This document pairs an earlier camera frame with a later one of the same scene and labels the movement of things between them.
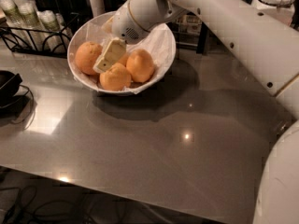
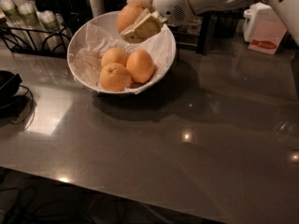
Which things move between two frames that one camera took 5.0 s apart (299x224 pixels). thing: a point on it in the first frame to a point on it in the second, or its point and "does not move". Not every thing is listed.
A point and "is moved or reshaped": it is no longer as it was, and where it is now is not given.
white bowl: [104, 63] does not move
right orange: [140, 64] does not move
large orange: [86, 57] is moved or reshaped
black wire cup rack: [55, 44] does not move
